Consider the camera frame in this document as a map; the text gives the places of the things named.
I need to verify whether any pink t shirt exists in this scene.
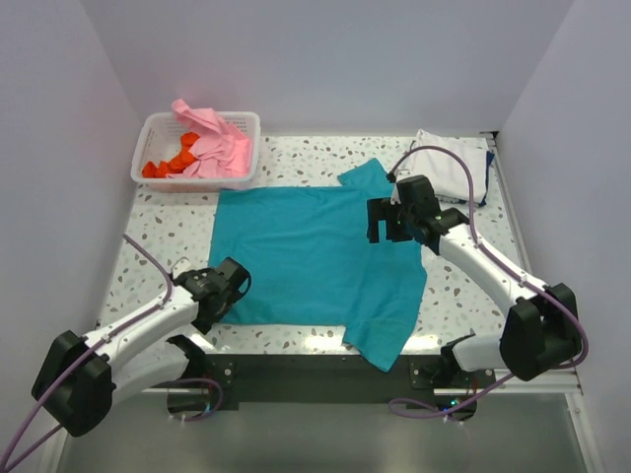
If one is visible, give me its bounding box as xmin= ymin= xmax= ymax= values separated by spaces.
xmin=170 ymin=99 xmax=251 ymax=179

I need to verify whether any folded white t shirt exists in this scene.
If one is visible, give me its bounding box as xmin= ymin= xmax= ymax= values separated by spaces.
xmin=395 ymin=129 xmax=494 ymax=206

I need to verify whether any white plastic basket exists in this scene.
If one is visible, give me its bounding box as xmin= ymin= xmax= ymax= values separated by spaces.
xmin=130 ymin=111 xmax=261 ymax=193

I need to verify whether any aluminium frame rail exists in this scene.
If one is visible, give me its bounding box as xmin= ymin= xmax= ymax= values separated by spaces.
xmin=480 ymin=128 xmax=588 ymax=395

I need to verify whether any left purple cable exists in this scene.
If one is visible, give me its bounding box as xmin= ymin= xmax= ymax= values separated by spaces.
xmin=0 ymin=234 xmax=174 ymax=472

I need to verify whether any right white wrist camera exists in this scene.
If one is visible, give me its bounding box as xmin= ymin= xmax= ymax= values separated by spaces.
xmin=386 ymin=171 xmax=400 ymax=205

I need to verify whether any teal t shirt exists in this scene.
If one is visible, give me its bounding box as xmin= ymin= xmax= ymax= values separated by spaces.
xmin=209 ymin=159 xmax=427 ymax=372

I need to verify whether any orange t shirt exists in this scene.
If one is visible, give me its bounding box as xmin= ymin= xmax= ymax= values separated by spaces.
xmin=141 ymin=132 xmax=199 ymax=178

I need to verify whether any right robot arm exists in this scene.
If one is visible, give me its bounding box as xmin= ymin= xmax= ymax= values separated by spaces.
xmin=367 ymin=175 xmax=587 ymax=387

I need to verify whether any purple cable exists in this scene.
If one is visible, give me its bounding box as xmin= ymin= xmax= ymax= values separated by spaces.
xmin=0 ymin=234 xmax=174 ymax=472
xmin=386 ymin=145 xmax=591 ymax=420

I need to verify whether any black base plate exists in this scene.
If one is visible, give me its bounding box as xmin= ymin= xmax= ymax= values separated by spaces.
xmin=147 ymin=352 xmax=494 ymax=425

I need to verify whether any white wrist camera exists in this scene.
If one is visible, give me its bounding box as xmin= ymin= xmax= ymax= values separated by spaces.
xmin=171 ymin=257 xmax=194 ymax=280
xmin=386 ymin=171 xmax=400 ymax=205

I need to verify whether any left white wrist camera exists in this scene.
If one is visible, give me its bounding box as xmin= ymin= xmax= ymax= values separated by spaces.
xmin=171 ymin=257 xmax=194 ymax=280

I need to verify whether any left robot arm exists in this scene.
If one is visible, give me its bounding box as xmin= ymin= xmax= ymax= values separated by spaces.
xmin=32 ymin=257 xmax=251 ymax=437

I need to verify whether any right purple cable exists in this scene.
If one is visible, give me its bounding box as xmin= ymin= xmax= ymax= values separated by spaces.
xmin=386 ymin=145 xmax=591 ymax=420

